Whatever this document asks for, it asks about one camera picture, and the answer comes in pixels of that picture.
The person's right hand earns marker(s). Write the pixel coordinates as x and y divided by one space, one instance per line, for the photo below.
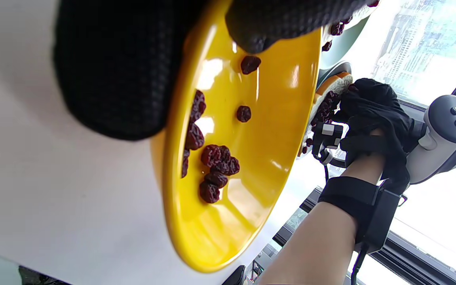
374 114

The person's left hand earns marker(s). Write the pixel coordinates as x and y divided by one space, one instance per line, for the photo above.
125 67

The yellow bowl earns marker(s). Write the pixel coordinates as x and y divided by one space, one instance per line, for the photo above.
263 130

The pile of dark cranberries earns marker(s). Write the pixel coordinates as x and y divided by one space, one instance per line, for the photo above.
216 158

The person's right forearm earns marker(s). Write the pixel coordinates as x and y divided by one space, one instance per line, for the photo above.
315 237

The grey tracking controller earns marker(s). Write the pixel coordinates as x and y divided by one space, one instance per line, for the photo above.
445 134

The green plate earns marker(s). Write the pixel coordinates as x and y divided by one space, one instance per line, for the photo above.
342 43

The black wrist sensor box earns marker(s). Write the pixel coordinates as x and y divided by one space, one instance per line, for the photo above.
378 217

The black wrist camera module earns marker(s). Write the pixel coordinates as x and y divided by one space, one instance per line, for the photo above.
329 134

